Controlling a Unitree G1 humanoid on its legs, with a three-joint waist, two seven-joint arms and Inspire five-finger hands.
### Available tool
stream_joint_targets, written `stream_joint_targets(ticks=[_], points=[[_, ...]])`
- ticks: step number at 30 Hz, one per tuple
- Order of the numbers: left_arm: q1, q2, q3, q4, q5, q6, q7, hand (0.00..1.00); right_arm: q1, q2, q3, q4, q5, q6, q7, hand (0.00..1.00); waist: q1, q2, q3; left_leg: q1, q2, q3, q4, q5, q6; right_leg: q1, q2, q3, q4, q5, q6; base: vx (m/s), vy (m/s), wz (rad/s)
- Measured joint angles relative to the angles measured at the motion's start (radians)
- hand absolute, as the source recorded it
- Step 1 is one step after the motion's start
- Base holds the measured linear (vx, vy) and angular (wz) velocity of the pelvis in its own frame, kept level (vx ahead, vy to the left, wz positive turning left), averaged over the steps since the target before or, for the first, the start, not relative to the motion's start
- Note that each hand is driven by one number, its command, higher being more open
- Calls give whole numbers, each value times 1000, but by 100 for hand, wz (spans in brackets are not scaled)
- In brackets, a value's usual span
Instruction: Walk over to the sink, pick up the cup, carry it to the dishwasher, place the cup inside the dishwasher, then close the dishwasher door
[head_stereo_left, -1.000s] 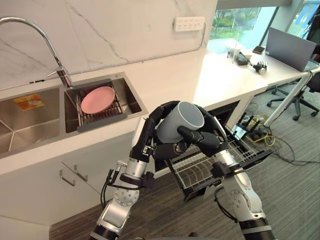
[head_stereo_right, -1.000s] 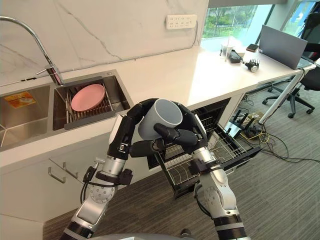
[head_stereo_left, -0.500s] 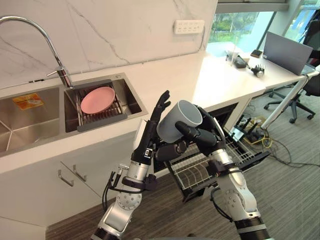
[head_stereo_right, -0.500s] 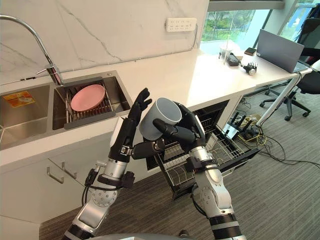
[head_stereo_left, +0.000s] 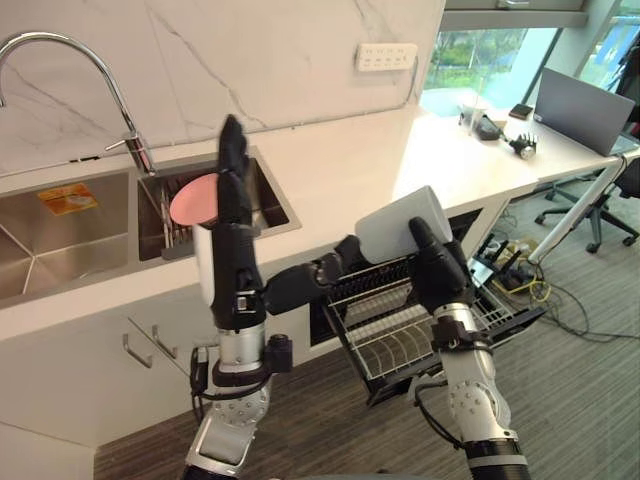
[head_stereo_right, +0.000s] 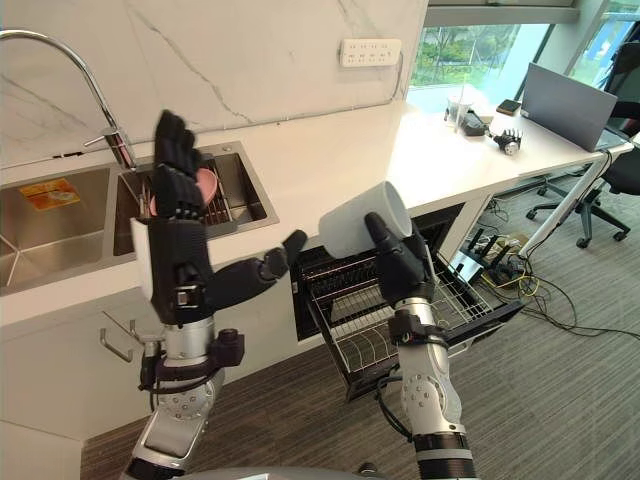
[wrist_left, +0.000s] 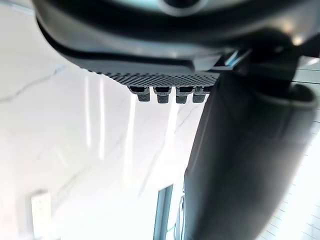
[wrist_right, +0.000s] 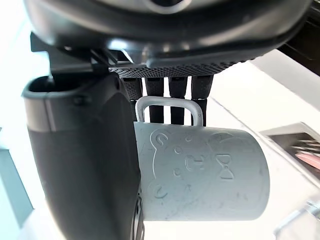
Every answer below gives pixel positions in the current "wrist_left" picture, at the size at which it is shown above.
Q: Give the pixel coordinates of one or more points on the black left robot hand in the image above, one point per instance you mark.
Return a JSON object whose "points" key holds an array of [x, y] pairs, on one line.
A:
{"points": [[235, 150]]}

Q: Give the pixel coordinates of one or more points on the grey door frame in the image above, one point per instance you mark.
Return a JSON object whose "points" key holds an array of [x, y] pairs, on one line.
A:
{"points": [[163, 212]]}

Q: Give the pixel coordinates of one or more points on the white wall switch panel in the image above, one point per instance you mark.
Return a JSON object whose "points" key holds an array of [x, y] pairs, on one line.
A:
{"points": [[40, 209]]}

